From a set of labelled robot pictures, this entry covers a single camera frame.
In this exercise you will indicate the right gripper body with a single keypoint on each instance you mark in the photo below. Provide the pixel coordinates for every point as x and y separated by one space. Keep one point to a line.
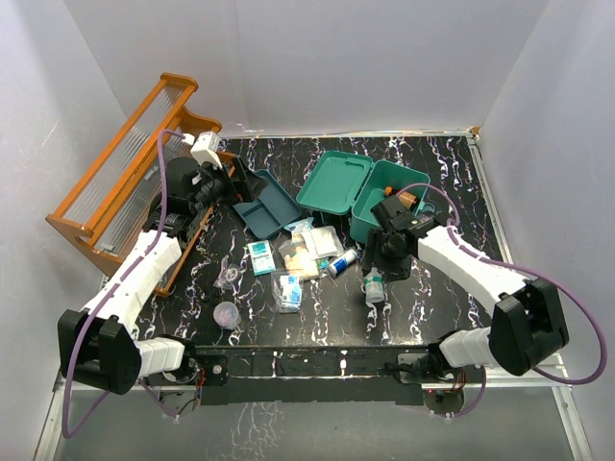
392 262

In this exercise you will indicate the blue divided tray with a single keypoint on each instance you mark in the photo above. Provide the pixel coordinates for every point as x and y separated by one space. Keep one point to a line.
271 211

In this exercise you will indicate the teal white wipe packet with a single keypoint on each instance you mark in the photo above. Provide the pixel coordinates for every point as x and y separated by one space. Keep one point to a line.
263 262

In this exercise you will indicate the clear plastic cup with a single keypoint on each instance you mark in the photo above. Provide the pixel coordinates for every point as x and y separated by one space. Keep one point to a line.
227 316

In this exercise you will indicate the cotton ball bag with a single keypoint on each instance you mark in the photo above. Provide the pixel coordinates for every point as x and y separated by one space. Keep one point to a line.
297 260

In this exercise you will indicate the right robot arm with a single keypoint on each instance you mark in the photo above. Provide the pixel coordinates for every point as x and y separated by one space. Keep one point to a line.
527 320

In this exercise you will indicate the green medicine box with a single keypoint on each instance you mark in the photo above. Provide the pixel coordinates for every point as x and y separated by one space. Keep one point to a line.
343 183

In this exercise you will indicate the orange wooden shelf rack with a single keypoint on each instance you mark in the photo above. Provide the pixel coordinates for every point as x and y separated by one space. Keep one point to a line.
107 208

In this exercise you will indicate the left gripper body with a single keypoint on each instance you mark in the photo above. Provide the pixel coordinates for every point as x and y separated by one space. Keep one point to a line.
216 186

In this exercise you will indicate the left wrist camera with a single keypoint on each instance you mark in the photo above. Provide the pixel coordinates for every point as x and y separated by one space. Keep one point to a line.
204 150

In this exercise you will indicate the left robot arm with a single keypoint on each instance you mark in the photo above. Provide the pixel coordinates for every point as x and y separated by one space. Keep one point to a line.
96 343

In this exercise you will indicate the white green-label bottle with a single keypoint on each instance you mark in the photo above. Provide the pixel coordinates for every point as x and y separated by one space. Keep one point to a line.
373 286

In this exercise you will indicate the clear bag blue bandages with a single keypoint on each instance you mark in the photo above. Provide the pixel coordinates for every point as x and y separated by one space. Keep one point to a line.
287 292

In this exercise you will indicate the white gauze packet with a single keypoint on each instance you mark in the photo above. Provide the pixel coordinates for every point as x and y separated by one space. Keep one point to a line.
323 242

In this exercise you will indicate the blue cotton swab bag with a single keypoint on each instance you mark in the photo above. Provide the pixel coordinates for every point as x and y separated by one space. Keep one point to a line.
298 227

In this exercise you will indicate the small clear bag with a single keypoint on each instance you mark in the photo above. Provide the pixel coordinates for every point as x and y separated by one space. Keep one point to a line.
228 275

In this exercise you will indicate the white blue tube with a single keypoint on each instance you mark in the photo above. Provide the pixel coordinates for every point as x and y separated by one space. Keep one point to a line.
342 263

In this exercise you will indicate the brown medicine bottle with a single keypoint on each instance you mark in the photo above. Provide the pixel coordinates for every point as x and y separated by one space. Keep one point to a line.
407 199

